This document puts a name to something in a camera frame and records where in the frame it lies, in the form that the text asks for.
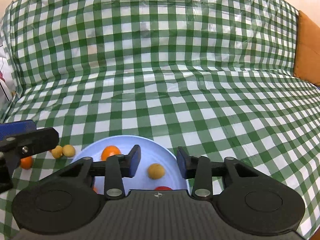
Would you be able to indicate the blue plate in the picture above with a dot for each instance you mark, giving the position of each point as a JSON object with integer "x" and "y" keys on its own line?
{"x": 155, "y": 152}

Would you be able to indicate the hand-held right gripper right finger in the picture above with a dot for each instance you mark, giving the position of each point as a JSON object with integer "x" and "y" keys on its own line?
{"x": 181, "y": 166}

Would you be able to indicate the small yellow fruit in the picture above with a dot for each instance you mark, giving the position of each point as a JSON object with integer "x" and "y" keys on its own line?
{"x": 156, "y": 171}
{"x": 69, "y": 150}
{"x": 57, "y": 151}

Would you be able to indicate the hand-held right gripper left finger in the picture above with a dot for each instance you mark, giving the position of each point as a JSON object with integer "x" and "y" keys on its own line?
{"x": 133, "y": 163}

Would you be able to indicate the orange cushion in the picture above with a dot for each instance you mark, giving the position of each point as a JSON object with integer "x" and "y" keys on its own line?
{"x": 307, "y": 55}

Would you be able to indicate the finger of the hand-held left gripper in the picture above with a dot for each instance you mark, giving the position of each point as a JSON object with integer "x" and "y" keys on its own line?
{"x": 17, "y": 127}
{"x": 35, "y": 140}

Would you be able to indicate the orange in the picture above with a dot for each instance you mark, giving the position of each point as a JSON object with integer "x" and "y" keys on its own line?
{"x": 26, "y": 162}
{"x": 110, "y": 152}

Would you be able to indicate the green checked tablecloth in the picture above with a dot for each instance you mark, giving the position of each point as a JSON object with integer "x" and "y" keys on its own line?
{"x": 175, "y": 67}

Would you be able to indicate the white floral quilt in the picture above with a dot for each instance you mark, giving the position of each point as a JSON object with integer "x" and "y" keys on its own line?
{"x": 3, "y": 75}

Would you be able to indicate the red tomato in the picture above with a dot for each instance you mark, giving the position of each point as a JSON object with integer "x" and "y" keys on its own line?
{"x": 163, "y": 188}

